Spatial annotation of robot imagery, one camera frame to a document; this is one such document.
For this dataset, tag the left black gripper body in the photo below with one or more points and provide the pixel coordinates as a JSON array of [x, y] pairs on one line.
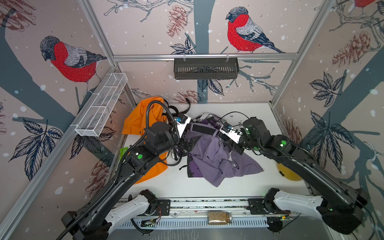
[[171, 143]]

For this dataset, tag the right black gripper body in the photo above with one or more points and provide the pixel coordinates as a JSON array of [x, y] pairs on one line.
[[246, 142]]

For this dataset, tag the orange trousers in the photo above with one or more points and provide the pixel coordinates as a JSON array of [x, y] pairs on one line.
[[135, 124]]

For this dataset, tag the plain purple garment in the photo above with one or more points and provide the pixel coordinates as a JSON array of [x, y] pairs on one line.
[[236, 166]]

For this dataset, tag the purple camouflage trousers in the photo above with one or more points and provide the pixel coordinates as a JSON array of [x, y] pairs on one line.
[[204, 118]]

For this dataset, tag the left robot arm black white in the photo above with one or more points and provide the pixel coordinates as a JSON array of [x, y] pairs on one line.
[[97, 219]]

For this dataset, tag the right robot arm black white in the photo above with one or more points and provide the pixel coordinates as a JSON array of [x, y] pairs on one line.
[[339, 206]]

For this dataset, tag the small green packet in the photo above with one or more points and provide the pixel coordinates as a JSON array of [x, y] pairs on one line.
[[122, 152]]

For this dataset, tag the yellow object beside spool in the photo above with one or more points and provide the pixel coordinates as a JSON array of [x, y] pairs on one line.
[[288, 174]]

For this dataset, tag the black perforated metal shelf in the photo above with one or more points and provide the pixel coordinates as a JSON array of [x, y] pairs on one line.
[[206, 68]]

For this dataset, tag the jar of grains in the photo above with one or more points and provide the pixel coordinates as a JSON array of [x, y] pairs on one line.
[[219, 218]]

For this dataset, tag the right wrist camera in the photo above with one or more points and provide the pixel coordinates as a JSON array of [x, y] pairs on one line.
[[231, 132]]

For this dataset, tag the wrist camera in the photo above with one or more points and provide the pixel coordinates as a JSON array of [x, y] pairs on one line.
[[231, 132], [182, 120]]

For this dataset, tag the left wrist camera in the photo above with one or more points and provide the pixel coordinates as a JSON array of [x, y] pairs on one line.
[[182, 120]]

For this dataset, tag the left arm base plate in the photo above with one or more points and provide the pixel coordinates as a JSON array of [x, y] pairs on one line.
[[162, 208]]

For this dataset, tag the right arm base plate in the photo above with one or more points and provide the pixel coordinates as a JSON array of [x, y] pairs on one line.
[[258, 206]]

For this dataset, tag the white wire mesh basket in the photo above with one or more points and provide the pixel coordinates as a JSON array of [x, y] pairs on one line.
[[96, 116]]

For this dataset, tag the horizontal aluminium frame bar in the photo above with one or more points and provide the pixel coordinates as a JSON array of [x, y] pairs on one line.
[[154, 58]]

